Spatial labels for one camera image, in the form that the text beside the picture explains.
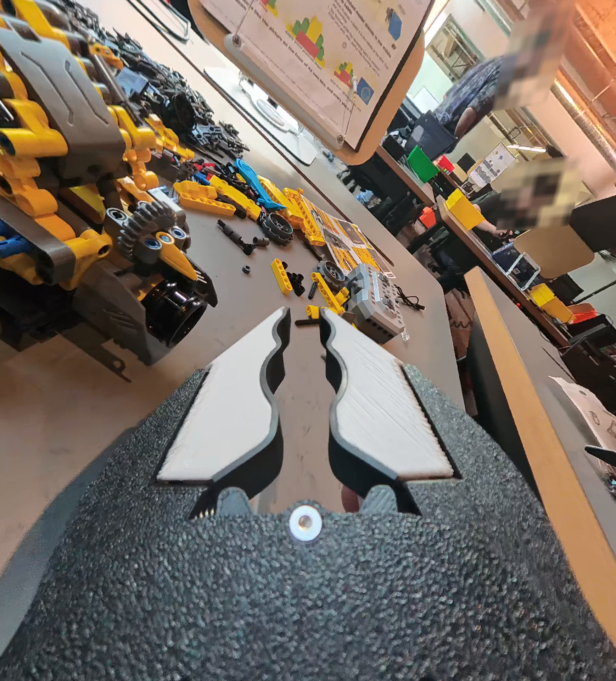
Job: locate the tan chair back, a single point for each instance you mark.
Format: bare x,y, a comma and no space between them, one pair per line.
552,252

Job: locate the yellow toy brick vehicle model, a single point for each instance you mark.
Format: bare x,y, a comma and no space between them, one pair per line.
37,138

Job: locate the yellow printed sticker sheet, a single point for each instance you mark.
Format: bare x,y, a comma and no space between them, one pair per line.
348,250

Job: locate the black axle connector piece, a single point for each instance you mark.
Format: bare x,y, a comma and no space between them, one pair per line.
244,243

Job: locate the long yellow brick beam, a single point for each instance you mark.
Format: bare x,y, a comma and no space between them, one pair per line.
201,197

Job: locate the pile of loose brick parts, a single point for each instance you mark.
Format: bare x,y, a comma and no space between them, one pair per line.
180,106

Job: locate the black toy wheel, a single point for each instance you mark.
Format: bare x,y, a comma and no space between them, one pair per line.
276,229

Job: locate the black monitor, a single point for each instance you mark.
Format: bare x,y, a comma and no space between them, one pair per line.
605,223

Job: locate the white flat device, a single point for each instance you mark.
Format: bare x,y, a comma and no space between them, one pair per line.
281,119

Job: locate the blue curved brick piece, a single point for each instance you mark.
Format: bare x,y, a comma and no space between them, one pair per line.
255,183

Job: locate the white paper sheet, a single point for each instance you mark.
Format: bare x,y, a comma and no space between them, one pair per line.
590,415

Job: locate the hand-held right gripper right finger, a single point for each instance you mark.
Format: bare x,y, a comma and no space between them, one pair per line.
387,425

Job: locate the short yellow brick beam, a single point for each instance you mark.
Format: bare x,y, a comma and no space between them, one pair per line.
281,276

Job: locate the yellow brick frame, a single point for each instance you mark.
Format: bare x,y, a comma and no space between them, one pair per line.
305,215

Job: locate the grey brick battery box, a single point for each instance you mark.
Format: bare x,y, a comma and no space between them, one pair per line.
380,303

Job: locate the wooden board with instruction sheet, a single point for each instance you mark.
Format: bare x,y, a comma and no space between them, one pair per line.
313,42

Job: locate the white wall poster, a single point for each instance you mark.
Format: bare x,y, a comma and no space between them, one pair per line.
491,165

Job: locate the yellow bin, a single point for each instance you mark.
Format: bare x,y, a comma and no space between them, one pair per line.
465,210
550,303

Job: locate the small grey toy wheel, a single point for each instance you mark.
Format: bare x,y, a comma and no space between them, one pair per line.
332,271

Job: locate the green bin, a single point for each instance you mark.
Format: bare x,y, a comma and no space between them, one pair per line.
422,164

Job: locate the angled yellow brick beam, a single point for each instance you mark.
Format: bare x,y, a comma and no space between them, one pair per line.
329,292

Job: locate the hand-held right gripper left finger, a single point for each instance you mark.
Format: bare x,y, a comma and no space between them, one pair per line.
223,425

